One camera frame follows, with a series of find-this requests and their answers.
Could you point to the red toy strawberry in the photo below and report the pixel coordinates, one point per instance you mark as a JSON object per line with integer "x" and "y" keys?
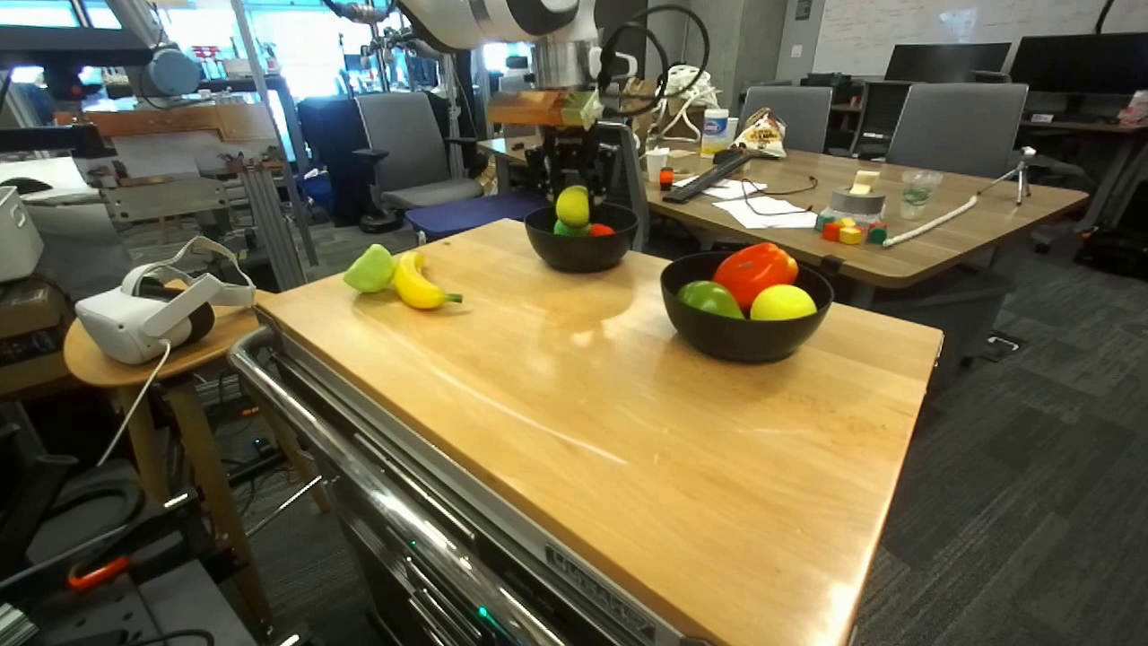
{"x": 601, "y": 230}

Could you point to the grey office chair left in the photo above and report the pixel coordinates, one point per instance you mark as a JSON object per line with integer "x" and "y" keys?
{"x": 405, "y": 155}

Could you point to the silver cart handle bar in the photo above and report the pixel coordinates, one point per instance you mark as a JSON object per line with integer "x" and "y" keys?
{"x": 477, "y": 590}

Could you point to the yellow toy banana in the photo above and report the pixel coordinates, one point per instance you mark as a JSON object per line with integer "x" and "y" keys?
{"x": 418, "y": 289}

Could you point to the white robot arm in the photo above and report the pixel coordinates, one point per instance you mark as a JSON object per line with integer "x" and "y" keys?
{"x": 458, "y": 27}

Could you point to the light green bumpy fruit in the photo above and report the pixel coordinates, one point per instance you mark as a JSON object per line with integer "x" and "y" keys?
{"x": 371, "y": 271}

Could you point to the black bowl with banana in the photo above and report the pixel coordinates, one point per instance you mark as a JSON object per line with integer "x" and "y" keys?
{"x": 583, "y": 253}

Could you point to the red orange toy pepper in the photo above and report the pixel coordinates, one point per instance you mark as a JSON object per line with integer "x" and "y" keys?
{"x": 754, "y": 267}

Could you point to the white paper sheets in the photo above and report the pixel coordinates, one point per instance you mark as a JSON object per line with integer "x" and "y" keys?
{"x": 754, "y": 210}

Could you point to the black bowl with pepper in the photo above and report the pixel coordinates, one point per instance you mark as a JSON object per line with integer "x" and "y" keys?
{"x": 739, "y": 339}

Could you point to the yellow green toy apple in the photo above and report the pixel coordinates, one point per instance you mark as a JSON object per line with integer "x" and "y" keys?
{"x": 784, "y": 304}

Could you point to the black computer monitor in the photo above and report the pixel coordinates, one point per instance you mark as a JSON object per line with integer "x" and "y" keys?
{"x": 1111, "y": 64}

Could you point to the clear plastic container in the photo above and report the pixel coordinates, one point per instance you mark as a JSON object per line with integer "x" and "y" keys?
{"x": 919, "y": 186}

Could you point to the wooden office desk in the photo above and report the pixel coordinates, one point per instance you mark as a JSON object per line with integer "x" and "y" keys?
{"x": 853, "y": 212}

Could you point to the black mesh office chair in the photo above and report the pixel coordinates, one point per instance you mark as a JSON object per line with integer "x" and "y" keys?
{"x": 631, "y": 182}

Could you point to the green toy lime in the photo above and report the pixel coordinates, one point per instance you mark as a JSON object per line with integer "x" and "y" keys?
{"x": 703, "y": 295}

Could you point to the white VR headset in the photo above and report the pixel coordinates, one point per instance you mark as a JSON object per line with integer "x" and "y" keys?
{"x": 163, "y": 307}

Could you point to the white stick on desk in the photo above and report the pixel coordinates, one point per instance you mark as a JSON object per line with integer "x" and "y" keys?
{"x": 933, "y": 223}

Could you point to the yellow toy lemon ball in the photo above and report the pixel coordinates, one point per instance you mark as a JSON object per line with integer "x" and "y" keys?
{"x": 575, "y": 206}

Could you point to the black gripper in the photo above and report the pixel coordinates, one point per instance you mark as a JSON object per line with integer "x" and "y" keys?
{"x": 583, "y": 155}

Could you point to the round wooden stool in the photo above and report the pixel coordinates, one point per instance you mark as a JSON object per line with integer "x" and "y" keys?
{"x": 169, "y": 382}

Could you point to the grey office chair right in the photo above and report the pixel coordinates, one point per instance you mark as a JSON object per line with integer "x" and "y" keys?
{"x": 959, "y": 128}

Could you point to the grey office chair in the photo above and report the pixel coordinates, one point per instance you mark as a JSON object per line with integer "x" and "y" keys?
{"x": 405, "y": 155}
{"x": 959, "y": 128}

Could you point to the colourful toy blocks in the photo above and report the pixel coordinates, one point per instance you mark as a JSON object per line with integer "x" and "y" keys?
{"x": 849, "y": 230}

